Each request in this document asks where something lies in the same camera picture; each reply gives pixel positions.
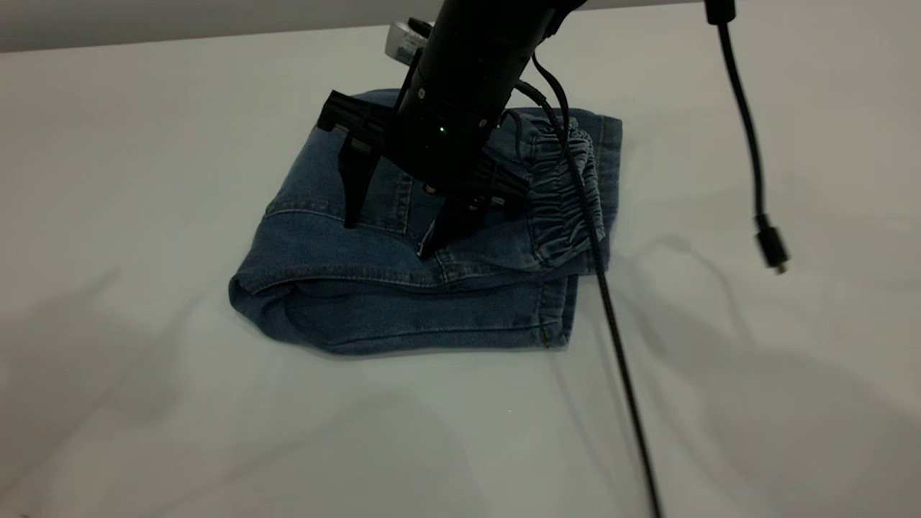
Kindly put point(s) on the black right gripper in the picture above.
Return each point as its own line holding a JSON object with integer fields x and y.
{"x": 446, "y": 151}

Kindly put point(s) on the blue denim shorts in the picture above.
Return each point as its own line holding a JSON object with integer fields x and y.
{"x": 360, "y": 288}

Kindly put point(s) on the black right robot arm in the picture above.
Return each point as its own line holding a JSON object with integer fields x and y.
{"x": 489, "y": 43}

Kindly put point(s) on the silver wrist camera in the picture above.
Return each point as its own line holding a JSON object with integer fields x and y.
{"x": 403, "y": 43}

